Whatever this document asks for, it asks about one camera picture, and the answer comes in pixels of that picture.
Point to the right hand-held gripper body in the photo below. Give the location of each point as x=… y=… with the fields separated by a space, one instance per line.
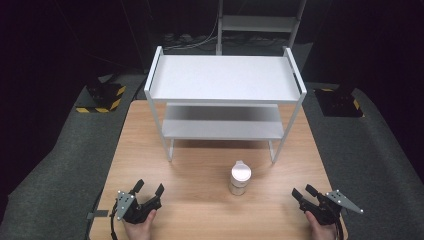
x=325 y=210

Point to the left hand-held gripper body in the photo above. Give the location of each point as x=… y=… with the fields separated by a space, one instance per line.
x=133 y=210

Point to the person's left hand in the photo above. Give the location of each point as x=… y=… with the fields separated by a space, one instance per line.
x=138 y=230

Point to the person's right hand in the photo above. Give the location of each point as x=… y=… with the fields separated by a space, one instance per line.
x=320 y=231

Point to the grey tape strip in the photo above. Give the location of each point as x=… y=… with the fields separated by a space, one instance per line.
x=98 y=214

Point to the white plastic bottle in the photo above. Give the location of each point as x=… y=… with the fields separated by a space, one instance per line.
x=240 y=174

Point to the black base with hazard stripes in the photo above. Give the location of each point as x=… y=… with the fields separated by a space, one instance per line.
x=338 y=101
x=100 y=96

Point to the white two-tier metal shelf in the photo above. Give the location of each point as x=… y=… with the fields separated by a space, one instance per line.
x=223 y=78

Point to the white metal stand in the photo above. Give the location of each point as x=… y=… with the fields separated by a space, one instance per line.
x=258 y=24

